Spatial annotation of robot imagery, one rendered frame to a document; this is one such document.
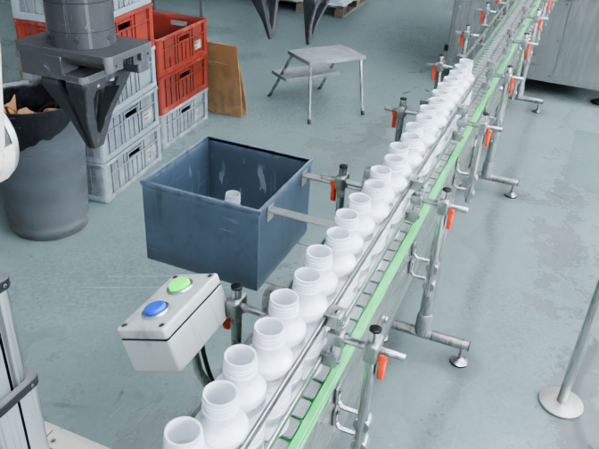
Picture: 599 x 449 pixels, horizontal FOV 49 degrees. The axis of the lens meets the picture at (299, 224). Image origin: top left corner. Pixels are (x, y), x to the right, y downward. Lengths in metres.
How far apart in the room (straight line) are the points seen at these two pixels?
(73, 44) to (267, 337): 0.38
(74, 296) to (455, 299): 1.59
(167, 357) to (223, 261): 0.71
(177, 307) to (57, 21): 0.42
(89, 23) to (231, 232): 0.97
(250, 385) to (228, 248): 0.81
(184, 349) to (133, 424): 1.41
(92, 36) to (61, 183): 2.50
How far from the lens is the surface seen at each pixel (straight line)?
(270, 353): 0.78
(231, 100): 4.49
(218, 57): 4.38
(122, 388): 2.39
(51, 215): 3.14
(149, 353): 0.88
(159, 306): 0.88
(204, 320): 0.91
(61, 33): 0.60
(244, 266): 1.53
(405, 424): 2.30
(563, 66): 5.53
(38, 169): 3.02
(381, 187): 1.12
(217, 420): 0.70
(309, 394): 0.93
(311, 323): 0.88
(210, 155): 1.82
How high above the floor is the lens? 1.66
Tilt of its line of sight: 31 degrees down
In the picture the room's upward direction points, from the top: 3 degrees clockwise
